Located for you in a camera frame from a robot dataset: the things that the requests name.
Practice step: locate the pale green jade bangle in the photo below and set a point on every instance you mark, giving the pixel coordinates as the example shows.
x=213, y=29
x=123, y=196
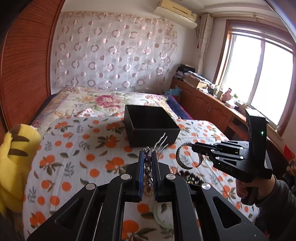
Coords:
x=163, y=214

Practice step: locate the black square jewelry box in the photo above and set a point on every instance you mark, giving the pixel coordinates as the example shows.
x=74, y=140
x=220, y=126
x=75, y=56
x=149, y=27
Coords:
x=145, y=125

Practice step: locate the pink figurine on sill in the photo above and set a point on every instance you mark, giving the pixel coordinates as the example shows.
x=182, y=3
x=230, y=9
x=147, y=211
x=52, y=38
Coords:
x=227, y=95

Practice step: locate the floral quilt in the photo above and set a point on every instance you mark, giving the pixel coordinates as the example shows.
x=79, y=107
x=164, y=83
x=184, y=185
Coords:
x=71, y=101

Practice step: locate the clutter pile on cabinet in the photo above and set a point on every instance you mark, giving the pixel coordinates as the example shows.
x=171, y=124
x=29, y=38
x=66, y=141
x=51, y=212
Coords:
x=187, y=74

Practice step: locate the dark metal bangle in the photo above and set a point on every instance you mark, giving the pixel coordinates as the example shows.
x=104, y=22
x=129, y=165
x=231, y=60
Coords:
x=186, y=158

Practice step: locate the wooden sideboard cabinet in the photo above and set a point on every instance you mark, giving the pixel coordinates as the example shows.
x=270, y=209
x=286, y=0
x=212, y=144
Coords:
x=202, y=106

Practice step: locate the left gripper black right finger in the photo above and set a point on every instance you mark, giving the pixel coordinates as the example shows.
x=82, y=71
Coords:
x=155, y=175

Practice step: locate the beige window drape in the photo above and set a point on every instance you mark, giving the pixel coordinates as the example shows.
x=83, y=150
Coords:
x=204, y=38

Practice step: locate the red-brown wooden wardrobe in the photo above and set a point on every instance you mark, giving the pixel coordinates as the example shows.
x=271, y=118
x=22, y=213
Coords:
x=26, y=44

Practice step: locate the silver ornate hair comb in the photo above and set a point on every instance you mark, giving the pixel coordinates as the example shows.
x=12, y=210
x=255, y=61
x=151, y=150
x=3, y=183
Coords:
x=159, y=147

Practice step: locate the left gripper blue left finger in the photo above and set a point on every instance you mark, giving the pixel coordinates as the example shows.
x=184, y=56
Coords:
x=140, y=174

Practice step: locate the circle pattern sheer curtain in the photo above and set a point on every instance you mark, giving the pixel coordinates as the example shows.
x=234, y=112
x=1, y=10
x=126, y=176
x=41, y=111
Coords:
x=112, y=51

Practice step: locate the dark blue blanket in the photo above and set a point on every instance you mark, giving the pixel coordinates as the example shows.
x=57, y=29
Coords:
x=177, y=109

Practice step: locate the yellow striped plush toy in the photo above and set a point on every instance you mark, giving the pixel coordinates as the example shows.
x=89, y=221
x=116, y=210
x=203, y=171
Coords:
x=18, y=149

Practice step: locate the wall air conditioner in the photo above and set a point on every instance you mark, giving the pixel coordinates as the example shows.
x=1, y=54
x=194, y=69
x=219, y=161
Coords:
x=176, y=13

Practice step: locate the teal cloth item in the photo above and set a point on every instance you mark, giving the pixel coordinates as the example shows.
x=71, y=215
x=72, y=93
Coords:
x=174, y=91

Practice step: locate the wooden frame window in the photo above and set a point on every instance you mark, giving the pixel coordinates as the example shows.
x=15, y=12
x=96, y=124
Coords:
x=257, y=62

